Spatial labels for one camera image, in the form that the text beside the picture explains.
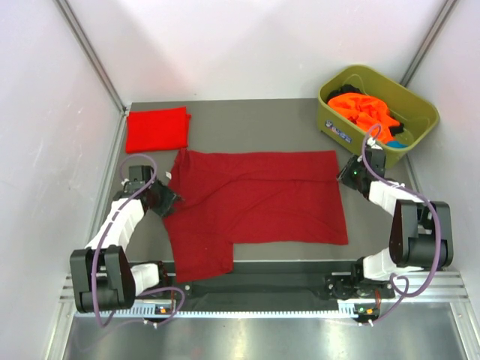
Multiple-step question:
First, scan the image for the dark red t-shirt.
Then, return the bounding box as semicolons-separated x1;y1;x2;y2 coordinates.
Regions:
163;149;349;283

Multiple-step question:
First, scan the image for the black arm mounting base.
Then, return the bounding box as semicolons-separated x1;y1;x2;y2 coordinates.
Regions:
146;260;395;312

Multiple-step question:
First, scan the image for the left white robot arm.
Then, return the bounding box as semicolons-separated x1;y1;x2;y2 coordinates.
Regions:
70;165;180;314

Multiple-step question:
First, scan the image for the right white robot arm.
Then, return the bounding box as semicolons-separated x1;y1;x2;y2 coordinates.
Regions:
325;145;453;300

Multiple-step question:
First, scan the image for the blue garment in bin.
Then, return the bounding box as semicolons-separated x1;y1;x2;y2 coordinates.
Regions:
386;140;407;149

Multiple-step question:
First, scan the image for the orange t-shirt in bin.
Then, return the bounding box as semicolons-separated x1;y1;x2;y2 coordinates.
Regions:
327;92;404;144

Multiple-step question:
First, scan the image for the folded bright red t-shirt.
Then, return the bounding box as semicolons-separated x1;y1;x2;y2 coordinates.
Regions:
125;106;191;154

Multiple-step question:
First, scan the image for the olive green plastic bin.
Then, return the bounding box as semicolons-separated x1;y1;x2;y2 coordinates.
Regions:
316;64;440;173

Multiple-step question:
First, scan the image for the black garment in bin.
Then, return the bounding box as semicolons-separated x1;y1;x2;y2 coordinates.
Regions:
326;84;362;102

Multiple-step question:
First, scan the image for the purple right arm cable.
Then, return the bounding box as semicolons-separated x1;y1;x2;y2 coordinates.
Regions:
325;123;445;327

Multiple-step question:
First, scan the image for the slotted grey cable duct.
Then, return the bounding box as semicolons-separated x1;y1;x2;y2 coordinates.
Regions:
74;301;361;320

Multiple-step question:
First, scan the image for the right aluminium frame post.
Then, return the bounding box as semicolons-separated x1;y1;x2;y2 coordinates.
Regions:
400;0;460;88

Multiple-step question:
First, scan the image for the aluminium frame post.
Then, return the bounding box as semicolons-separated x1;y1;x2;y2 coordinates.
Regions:
55;0;131;113
400;0;460;88

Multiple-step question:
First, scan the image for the left aluminium frame post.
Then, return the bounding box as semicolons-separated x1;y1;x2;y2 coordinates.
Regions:
55;0;131;113

